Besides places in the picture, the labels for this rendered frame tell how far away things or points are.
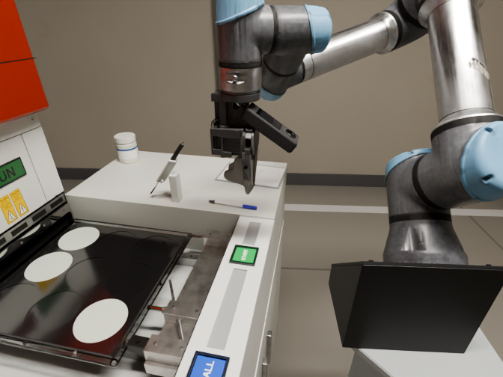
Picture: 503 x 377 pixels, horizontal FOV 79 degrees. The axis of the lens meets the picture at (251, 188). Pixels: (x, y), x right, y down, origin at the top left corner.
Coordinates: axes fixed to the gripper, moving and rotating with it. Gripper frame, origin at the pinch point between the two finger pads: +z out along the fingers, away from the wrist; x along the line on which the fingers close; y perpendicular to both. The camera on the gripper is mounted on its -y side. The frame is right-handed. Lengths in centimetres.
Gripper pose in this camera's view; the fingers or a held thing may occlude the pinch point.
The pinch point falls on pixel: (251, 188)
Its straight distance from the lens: 64.5
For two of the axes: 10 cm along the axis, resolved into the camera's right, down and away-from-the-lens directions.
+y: -9.8, -1.0, 1.7
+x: -2.0, 4.8, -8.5
